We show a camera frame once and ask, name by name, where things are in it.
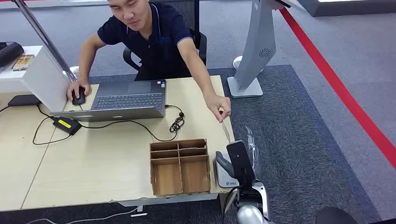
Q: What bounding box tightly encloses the black office chair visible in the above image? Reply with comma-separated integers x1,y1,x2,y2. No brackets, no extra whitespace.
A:
122,0,208,72

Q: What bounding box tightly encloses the red floor tape stripe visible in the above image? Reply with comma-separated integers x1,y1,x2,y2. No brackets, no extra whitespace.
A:
279,7,396,171

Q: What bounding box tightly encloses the grey lit platform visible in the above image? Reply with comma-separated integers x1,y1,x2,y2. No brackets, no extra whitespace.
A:
297,0,396,18

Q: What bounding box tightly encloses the grey metal desk frame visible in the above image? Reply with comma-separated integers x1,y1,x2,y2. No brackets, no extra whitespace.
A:
119,193,223,208

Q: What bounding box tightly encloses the orange patterned card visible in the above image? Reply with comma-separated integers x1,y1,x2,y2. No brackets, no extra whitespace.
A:
11,54,35,72

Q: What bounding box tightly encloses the black laptop power cable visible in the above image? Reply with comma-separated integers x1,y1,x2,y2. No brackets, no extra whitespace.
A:
78,105,185,142

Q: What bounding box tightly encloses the black mains cable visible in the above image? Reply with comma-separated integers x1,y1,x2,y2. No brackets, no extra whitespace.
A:
32,105,72,146

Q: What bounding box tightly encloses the white counter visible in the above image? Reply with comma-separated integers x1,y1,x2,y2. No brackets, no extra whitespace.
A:
0,45,72,112

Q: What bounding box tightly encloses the white round pole base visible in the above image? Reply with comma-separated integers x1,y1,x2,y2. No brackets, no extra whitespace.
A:
62,65,80,78

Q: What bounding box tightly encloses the black computer mouse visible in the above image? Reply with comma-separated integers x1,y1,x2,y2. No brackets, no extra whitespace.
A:
71,87,86,106

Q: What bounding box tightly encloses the grey kiosk stand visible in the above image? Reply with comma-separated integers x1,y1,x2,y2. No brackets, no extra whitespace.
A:
227,0,305,98

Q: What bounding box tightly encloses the black flat box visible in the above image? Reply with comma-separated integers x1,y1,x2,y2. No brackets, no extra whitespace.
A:
7,94,42,107

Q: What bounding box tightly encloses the person's left hand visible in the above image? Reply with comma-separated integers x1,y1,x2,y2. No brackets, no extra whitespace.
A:
205,94,232,124

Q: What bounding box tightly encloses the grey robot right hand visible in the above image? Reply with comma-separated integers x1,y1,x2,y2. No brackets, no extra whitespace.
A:
215,126,262,187

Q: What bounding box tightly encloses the person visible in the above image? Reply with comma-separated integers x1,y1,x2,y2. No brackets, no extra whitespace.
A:
66,0,232,124

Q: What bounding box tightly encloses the white cable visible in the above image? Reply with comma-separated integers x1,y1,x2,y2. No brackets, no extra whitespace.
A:
26,206,138,224

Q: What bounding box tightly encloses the white round object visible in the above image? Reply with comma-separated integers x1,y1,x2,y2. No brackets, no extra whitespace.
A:
233,56,264,73

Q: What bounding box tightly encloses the person's right hand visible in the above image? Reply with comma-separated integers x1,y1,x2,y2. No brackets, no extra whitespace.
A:
66,79,92,103

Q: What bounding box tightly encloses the dark grey carpet mat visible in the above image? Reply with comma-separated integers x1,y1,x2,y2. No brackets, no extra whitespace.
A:
0,64,382,224

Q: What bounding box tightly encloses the grey laptop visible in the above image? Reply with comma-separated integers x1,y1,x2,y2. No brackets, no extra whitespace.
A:
50,79,167,123

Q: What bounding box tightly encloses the silver metal pole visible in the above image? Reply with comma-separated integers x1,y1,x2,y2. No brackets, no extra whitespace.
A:
12,0,78,84

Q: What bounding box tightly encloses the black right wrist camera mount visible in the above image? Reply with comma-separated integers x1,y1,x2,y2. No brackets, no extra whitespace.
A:
226,140,257,187

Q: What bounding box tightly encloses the black adapter with yellow label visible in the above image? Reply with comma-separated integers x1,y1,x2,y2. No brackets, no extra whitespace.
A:
52,116,83,136

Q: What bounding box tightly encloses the black desktop device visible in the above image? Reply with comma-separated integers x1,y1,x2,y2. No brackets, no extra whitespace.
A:
0,42,25,68

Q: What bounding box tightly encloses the wooden compartment organizer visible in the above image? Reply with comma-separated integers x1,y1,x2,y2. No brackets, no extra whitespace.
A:
149,138,212,197

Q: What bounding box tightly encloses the black rounded cover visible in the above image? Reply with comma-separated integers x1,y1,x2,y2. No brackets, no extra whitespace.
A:
315,206,360,224

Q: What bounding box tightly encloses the open floor socket box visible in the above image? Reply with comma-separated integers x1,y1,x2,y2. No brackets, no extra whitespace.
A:
130,205,149,218

